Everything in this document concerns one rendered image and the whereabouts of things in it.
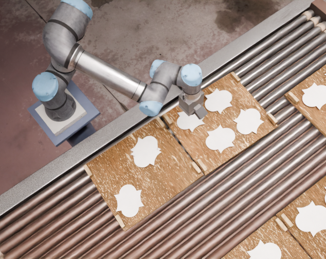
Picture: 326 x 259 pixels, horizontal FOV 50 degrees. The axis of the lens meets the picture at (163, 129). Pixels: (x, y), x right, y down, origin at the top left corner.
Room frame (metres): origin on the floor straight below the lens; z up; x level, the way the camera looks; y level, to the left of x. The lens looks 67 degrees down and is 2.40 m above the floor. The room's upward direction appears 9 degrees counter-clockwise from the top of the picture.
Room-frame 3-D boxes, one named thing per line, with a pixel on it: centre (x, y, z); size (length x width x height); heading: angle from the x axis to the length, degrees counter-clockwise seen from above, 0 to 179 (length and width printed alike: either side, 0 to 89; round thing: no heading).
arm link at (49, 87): (0.87, 0.48, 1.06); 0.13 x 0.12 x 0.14; 150
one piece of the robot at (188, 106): (0.64, -0.14, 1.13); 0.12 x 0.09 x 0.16; 32
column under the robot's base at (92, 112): (0.85, 0.48, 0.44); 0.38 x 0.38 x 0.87; 32
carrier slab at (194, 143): (0.63, -0.26, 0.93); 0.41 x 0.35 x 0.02; 115
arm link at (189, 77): (0.66, -0.13, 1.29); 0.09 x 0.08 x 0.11; 60
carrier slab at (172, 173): (0.46, 0.12, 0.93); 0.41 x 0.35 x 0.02; 117
